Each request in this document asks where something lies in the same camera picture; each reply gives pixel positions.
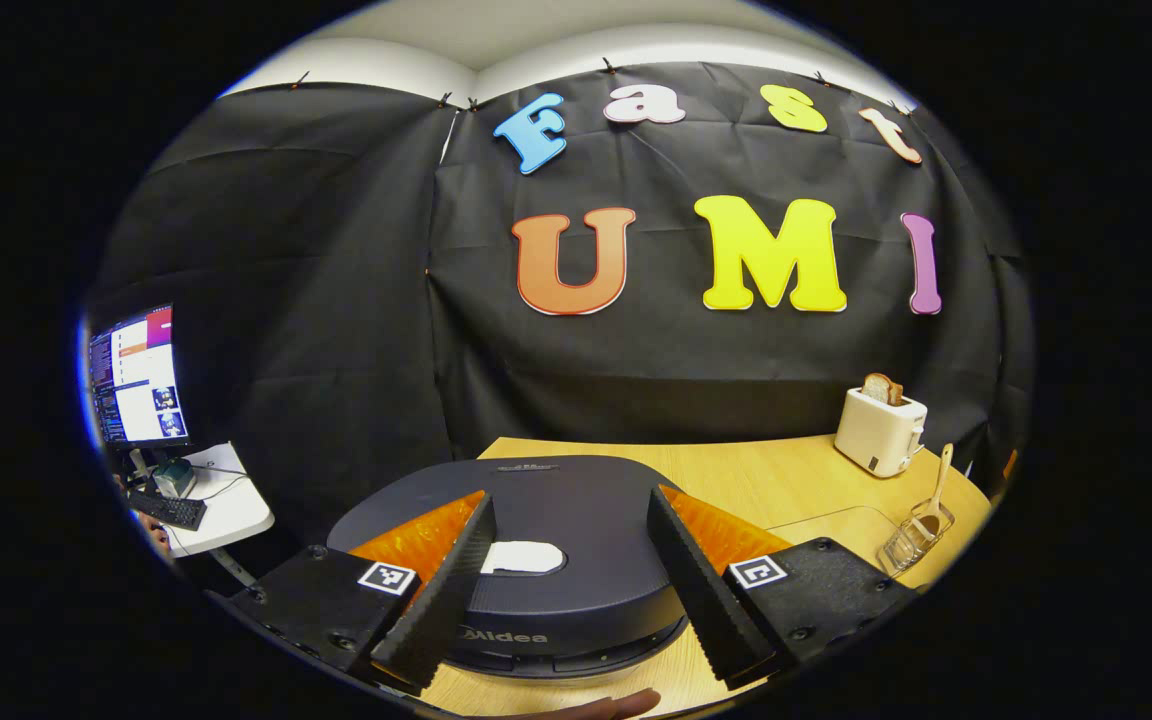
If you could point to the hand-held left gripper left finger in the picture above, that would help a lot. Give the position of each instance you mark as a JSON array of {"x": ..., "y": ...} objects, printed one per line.
[{"x": 436, "y": 600}]

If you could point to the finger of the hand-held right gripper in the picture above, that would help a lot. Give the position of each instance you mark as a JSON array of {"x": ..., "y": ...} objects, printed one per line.
[{"x": 1009, "y": 466}]

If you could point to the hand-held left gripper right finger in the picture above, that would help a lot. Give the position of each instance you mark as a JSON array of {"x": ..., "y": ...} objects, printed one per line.
[{"x": 701, "y": 600}]

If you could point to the wooden spoon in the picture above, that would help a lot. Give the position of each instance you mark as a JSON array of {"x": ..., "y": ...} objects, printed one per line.
[{"x": 939, "y": 480}]

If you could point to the dark grey rice cooker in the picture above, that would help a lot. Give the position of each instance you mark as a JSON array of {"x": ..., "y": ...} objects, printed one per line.
[{"x": 576, "y": 510}]

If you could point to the brown bread slice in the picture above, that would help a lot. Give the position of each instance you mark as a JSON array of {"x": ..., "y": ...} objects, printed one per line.
[{"x": 895, "y": 392}]

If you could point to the white toaster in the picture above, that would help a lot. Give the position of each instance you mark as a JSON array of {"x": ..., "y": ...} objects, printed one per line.
[{"x": 876, "y": 435}]

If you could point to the white bread slice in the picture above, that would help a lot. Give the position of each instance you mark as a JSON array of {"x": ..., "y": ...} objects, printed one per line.
[{"x": 874, "y": 387}]

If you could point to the white side table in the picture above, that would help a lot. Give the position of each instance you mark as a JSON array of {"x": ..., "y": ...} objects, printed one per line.
[{"x": 231, "y": 505}]

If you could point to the black keyboard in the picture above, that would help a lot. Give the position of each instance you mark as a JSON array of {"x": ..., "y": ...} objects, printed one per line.
[{"x": 168, "y": 510}]

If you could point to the small teal box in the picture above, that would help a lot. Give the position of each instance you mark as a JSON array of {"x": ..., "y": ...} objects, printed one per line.
[{"x": 174, "y": 478}]

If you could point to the black backdrop cloth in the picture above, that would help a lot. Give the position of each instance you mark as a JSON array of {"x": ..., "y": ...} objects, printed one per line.
[{"x": 336, "y": 300}]

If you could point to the computer monitor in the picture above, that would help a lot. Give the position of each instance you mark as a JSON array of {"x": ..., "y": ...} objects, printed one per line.
[{"x": 141, "y": 380}]

